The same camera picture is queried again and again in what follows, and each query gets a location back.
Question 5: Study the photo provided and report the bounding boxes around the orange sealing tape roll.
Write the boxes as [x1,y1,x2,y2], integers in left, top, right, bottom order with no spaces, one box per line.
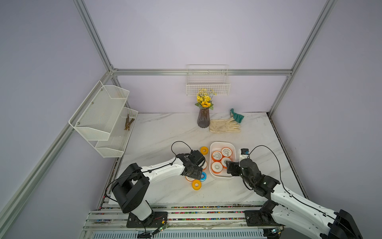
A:
[211,150,223,162]
[221,157,231,169]
[186,176,195,182]
[211,161,223,174]
[202,161,208,171]
[221,147,233,158]

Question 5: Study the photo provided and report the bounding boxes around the yellow sealing tape roll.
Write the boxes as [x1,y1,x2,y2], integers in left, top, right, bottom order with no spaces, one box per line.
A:
[200,146,209,155]
[192,180,202,191]

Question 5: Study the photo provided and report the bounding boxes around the blue sealing tape roll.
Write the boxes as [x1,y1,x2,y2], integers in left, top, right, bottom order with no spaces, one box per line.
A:
[200,172,207,182]

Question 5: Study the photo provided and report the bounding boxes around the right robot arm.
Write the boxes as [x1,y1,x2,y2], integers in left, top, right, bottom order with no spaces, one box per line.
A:
[227,158,362,239]

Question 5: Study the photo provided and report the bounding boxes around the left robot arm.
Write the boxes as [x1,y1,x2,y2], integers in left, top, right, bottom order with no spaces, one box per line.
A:
[111,150,206,225]

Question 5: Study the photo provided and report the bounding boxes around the white storage box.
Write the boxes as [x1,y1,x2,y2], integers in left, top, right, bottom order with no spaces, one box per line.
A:
[209,141,239,179]

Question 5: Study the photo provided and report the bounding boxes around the cream cotton glove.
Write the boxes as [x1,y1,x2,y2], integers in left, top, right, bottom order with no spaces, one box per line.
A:
[209,118,241,133]

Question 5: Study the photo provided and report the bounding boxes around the purple glass vase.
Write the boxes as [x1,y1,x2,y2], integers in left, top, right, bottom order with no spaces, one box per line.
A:
[197,108,210,128]

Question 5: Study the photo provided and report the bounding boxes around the yellow artificial flowers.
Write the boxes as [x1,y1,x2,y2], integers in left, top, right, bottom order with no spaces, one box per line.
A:
[195,89,217,110]

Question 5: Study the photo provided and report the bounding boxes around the brown sticks bundle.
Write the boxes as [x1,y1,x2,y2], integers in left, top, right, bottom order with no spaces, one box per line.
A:
[124,115,135,130]

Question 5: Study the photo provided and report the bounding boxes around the lower white mesh shelf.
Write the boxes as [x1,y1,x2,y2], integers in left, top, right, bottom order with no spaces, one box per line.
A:
[95,107,138,158]

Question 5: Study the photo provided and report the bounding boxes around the white mesh shelf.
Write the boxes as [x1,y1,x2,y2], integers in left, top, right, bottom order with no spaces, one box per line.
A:
[95,107,138,158]
[68,81,129,141]

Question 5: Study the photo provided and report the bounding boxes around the upper white mesh shelf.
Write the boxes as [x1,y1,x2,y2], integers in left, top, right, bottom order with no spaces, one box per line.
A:
[68,81,129,141]

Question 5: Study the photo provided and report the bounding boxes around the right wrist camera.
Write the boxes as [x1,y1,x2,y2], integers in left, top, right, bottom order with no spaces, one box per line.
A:
[239,148,249,161]

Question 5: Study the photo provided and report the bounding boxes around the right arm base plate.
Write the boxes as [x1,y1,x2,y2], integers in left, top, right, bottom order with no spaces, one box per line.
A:
[244,200,279,227]

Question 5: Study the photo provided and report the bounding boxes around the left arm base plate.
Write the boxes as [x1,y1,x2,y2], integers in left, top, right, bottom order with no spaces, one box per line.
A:
[126,211,168,229]

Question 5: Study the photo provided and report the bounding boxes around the white wire wall basket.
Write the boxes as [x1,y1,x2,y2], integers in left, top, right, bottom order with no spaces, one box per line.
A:
[186,64,231,96]

